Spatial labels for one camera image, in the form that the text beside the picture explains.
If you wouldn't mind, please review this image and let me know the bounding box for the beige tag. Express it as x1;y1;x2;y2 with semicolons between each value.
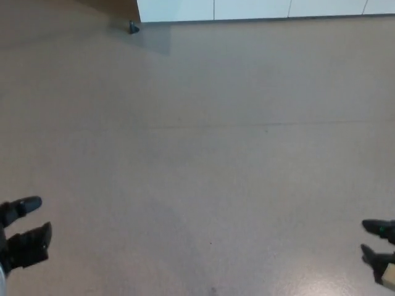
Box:
381;261;395;284

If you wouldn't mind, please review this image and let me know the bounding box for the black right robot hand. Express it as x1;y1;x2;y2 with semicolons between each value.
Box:
360;218;395;284

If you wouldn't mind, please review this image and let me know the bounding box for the white locker cabinet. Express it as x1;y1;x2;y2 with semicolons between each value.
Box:
137;0;395;23

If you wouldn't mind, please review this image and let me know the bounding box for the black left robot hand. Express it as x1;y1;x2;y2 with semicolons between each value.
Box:
0;195;52;275

